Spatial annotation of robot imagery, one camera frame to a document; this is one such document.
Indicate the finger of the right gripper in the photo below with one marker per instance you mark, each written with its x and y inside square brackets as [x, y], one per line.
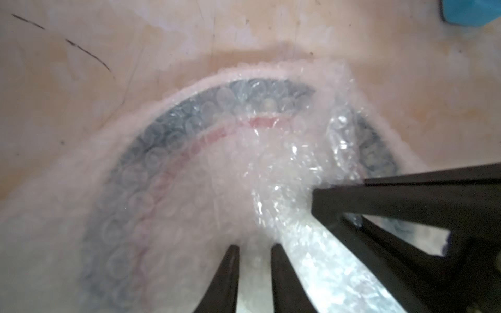
[466, 279]
[489, 173]

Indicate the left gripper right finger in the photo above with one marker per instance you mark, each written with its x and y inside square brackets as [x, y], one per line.
[288, 293]

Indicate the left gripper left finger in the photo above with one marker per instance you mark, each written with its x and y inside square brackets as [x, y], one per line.
[221, 295]

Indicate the clear bubble wrap sheet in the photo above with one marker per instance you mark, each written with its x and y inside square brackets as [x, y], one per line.
[44, 222]

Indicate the white plate green red rim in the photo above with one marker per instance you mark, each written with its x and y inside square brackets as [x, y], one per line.
[233, 165]

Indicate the blue tape dispenser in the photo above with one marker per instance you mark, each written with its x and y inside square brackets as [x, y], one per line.
[471, 13]

